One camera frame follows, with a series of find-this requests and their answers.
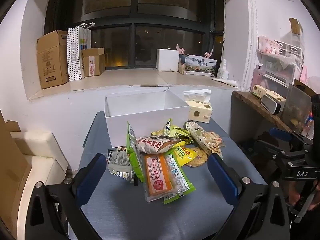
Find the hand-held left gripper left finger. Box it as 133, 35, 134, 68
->
25, 153, 107, 240

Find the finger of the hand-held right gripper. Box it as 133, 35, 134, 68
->
254, 140, 310, 163
269, 127, 313, 146

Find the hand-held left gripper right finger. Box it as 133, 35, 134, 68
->
207, 153, 292, 240

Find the grey foil snack packet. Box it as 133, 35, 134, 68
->
107, 148, 135, 183

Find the green and white snack packet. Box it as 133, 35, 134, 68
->
164, 154, 196, 205

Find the white green-print snack bag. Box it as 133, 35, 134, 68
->
185, 121, 223, 158

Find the tall green snack packet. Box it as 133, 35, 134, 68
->
126, 121, 145, 183

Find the clear packet with orange block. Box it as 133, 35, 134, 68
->
143, 154, 179, 203

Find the yellow-green snack packet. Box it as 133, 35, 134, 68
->
150, 117, 193, 145

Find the white red-print snack bag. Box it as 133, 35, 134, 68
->
136, 135, 179, 155

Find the white cardboard box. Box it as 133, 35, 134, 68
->
104, 88, 190, 148

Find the person's right hand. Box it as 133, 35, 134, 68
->
287, 180, 320, 212

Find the white desk clock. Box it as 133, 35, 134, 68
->
261, 92, 285, 115

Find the small colourful bottle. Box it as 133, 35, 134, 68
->
301, 110, 315, 139

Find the clear plastic container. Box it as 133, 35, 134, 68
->
280, 84, 318, 133

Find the wooden side shelf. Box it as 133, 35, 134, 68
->
231, 90, 300, 155

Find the cream packet with green logo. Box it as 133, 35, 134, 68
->
252, 84, 285, 105

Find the clear storage bin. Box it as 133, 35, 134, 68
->
250, 54, 303, 93

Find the cream leather seat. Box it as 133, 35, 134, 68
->
10, 131, 69, 205

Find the cream tissue pack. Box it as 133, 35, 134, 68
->
183, 89, 213, 124

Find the flat white tube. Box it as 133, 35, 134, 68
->
211, 77, 237, 87

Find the brown cardboard panel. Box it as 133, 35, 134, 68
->
0, 110, 33, 230

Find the white drawer organizer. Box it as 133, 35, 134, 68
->
279, 41, 305, 68

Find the white plastic bottle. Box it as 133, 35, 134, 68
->
217, 59, 229, 80

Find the pink floral pouch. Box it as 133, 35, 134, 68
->
257, 35, 280, 55

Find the long printed box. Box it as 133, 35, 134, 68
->
184, 54, 217, 77

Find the small open cardboard box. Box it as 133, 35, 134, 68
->
82, 47, 106, 77

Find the polka-dot paper bag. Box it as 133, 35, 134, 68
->
67, 27, 85, 82

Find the large brown cardboard box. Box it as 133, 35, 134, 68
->
36, 30, 69, 90

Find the white foam box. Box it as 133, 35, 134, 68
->
156, 49, 180, 72

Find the dark window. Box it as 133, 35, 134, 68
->
45, 0, 225, 70

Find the cardboard piece on wall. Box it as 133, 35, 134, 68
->
289, 17, 303, 35

